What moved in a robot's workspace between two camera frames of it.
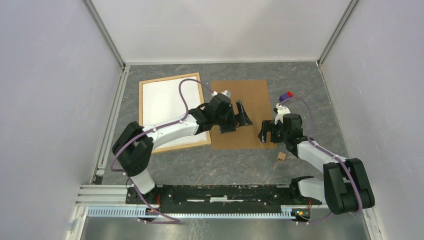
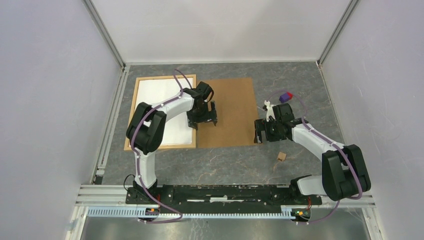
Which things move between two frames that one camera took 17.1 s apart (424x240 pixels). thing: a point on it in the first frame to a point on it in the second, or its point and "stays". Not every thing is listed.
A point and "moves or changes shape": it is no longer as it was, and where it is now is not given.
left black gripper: (241, 117) to (193, 120)
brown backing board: (255, 97) moves or changes shape
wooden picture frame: (164, 99) moves or changes shape
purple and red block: (285, 96) stays
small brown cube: (281, 156) stays
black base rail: (221, 198) stays
